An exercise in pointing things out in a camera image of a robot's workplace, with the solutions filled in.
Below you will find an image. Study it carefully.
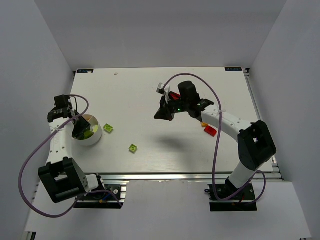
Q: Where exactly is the orange long lego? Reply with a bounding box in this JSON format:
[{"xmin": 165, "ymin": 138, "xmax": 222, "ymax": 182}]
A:
[{"xmin": 201, "ymin": 122, "xmax": 208, "ymax": 128}]

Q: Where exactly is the lime lego table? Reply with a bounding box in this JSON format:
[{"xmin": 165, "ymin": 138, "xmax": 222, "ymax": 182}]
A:
[{"xmin": 129, "ymin": 144, "xmax": 138, "ymax": 154}]

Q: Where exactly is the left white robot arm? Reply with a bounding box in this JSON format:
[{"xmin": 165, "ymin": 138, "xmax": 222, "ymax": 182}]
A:
[{"xmin": 38, "ymin": 95, "xmax": 105, "ymax": 203}]

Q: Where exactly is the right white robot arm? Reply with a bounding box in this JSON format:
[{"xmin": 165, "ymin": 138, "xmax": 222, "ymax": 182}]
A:
[{"xmin": 154, "ymin": 81, "xmax": 277, "ymax": 191}]

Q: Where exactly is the white round divided container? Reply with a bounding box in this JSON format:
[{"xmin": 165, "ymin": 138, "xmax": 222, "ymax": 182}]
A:
[{"xmin": 75, "ymin": 115, "xmax": 102, "ymax": 147}]

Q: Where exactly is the red rectangular lego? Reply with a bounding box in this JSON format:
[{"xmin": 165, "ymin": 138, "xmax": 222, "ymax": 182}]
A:
[{"xmin": 169, "ymin": 91, "xmax": 181, "ymax": 101}]

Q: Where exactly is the red sloped lego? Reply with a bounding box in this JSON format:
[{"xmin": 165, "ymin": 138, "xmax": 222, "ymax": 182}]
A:
[{"xmin": 204, "ymin": 125, "xmax": 217, "ymax": 137}]

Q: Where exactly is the left blue table label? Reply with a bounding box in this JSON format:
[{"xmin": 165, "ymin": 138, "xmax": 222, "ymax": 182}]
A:
[{"xmin": 76, "ymin": 69, "xmax": 94, "ymax": 74}]

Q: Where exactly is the blue table label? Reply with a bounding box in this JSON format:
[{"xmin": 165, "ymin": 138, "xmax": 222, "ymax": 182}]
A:
[
  {"xmin": 76, "ymin": 69, "xmax": 94, "ymax": 74},
  {"xmin": 224, "ymin": 67, "xmax": 243, "ymax": 72}
]

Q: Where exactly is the right blue table label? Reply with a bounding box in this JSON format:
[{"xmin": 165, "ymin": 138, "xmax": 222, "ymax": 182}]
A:
[{"xmin": 224, "ymin": 67, "xmax": 243, "ymax": 72}]

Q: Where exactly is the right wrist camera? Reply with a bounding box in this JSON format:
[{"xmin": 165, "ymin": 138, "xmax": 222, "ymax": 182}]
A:
[{"xmin": 156, "ymin": 82, "xmax": 171, "ymax": 96}]

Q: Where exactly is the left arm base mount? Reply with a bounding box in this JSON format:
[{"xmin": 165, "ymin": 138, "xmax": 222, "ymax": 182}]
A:
[{"xmin": 74, "ymin": 174, "xmax": 124, "ymax": 210}]

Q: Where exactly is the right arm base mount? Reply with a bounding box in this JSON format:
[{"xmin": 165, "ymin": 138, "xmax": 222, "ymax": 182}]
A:
[{"xmin": 204, "ymin": 183, "xmax": 258, "ymax": 212}]

